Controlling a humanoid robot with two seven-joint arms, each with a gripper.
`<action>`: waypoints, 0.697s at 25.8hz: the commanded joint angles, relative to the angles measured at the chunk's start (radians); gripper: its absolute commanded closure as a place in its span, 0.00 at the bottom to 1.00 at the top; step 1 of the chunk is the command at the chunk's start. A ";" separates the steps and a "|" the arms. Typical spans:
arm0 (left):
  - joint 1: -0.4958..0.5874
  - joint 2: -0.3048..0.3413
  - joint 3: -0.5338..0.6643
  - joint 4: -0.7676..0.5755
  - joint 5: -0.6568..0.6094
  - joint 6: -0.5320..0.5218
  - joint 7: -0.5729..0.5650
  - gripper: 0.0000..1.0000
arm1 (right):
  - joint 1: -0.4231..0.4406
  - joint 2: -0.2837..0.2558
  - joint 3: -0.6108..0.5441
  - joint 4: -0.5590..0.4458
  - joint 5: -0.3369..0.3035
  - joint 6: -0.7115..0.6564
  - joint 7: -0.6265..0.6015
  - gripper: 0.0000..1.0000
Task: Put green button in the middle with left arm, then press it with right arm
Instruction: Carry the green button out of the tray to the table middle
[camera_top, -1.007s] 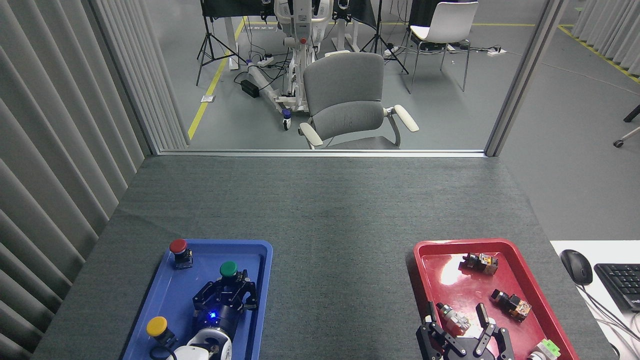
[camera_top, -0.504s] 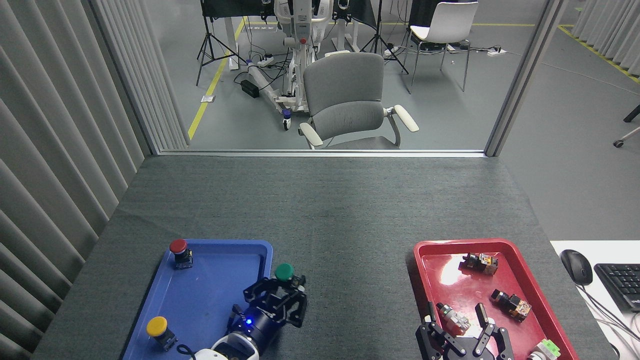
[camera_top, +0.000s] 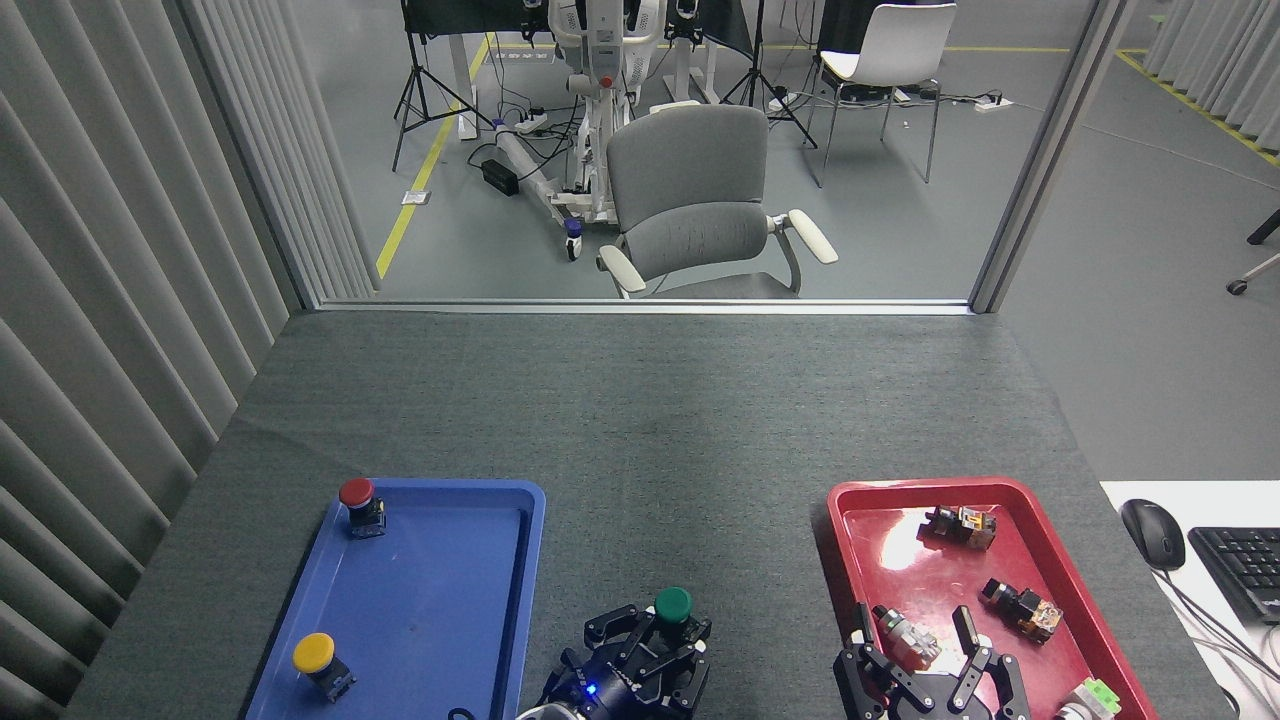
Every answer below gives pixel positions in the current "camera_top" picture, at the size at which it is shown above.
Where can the black switch with orange block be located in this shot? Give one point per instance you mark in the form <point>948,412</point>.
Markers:
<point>1025,608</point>

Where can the grey office chair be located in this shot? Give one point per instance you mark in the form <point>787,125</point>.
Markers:
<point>690,180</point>

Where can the black tripod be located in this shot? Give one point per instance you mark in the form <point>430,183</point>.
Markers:
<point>415,90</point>
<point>757,80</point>

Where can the silver selector switch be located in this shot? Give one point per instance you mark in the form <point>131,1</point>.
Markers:
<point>910,640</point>

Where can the white stand on wheels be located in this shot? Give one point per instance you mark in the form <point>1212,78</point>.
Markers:
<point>600,120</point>

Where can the white power strip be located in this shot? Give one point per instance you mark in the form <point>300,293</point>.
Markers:
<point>993,104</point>
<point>530,123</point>

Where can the black switch with orange window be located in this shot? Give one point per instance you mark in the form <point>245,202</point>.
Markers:
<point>960,525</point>

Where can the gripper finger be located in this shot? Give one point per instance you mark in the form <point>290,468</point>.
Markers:
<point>618,630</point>
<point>990,680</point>
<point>870,680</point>
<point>680,660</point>

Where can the blue plastic tray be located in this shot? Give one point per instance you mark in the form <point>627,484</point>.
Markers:
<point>420,600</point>

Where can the black chair base with caster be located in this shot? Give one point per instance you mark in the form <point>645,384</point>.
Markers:
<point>1262,228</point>

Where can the green and white switch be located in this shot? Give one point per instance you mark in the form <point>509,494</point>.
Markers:
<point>1092,700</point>

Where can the black computer mouse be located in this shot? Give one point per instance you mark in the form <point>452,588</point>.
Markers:
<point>1153,532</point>

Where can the green push button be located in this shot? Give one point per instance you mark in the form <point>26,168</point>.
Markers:
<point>673,603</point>

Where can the white desk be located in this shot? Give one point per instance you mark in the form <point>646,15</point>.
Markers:
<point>1150,600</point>

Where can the red plastic tray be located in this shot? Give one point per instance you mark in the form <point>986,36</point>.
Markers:
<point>950,580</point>

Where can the white plastic chair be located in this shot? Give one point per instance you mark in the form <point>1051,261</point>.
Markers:
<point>900,40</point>

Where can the black power adapter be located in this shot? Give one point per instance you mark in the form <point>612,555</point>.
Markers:
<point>500,177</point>

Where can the black keyboard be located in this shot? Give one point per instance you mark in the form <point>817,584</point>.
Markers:
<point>1245,570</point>

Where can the silver post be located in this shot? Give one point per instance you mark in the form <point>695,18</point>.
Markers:
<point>1050,150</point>

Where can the yellow push button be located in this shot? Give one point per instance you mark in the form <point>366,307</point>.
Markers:
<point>313,652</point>

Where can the red push button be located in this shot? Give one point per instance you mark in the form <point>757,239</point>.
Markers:
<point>358,495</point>

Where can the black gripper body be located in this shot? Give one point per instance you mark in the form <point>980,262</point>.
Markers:
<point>938,700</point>
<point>600,690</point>

